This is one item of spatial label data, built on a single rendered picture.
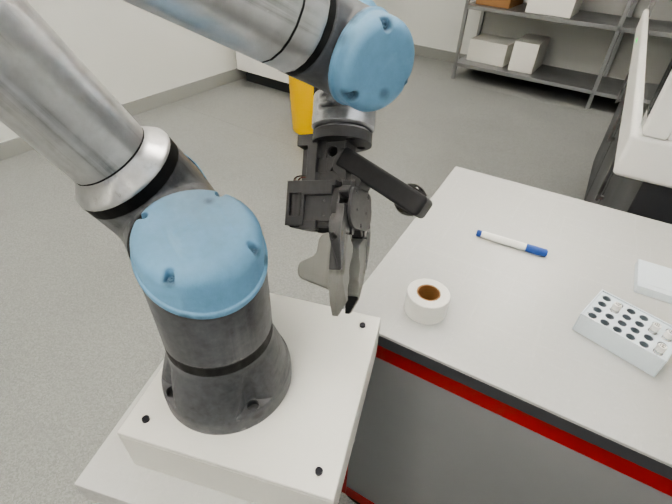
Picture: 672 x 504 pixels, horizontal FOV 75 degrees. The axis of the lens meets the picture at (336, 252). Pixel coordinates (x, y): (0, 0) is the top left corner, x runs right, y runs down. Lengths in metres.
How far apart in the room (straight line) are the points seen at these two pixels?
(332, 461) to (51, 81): 0.44
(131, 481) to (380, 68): 0.52
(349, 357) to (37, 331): 1.57
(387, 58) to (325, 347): 0.37
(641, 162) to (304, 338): 0.91
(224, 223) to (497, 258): 0.62
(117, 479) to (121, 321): 1.31
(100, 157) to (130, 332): 1.42
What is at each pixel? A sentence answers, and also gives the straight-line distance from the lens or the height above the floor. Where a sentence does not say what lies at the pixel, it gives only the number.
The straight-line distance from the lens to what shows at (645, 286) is 0.95.
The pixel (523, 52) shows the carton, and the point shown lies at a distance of 4.44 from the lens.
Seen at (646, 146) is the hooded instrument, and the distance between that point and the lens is 1.22.
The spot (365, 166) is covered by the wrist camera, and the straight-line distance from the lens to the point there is 0.50.
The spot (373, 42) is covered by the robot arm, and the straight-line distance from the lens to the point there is 0.35.
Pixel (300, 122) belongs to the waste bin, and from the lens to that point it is 3.12.
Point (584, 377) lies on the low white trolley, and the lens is 0.76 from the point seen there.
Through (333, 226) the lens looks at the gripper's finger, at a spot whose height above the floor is 1.02.
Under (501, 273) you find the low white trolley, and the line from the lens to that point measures 0.87.
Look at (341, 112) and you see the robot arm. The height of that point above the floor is 1.11.
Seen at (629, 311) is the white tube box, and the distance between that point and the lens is 0.86.
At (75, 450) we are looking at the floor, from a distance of 1.62.
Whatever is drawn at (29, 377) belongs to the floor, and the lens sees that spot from 1.86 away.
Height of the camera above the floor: 1.29
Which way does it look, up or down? 39 degrees down
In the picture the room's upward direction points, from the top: 2 degrees clockwise
